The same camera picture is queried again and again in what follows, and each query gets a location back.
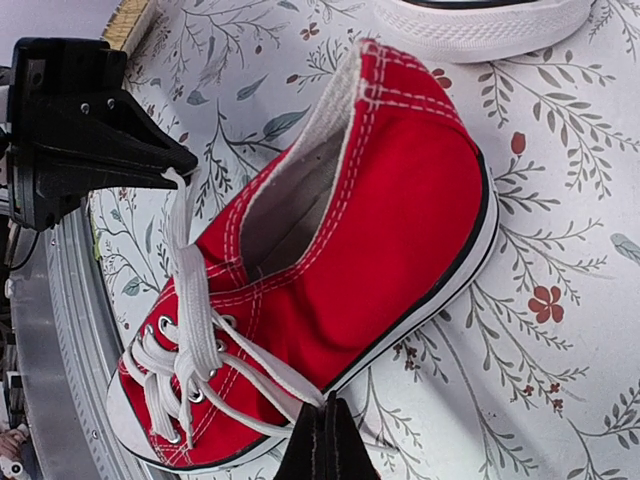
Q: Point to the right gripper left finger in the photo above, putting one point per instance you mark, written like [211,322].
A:
[305,455]

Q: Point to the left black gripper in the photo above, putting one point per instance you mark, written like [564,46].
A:
[71,132]

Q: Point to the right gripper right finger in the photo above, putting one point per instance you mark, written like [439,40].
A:
[346,456]

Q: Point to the red sneaker with laces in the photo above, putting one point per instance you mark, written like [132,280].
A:
[465,32]

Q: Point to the woven bamboo basket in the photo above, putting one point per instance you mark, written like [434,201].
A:
[129,23]

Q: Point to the floral patterned table mat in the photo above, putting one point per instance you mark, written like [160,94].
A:
[534,372]

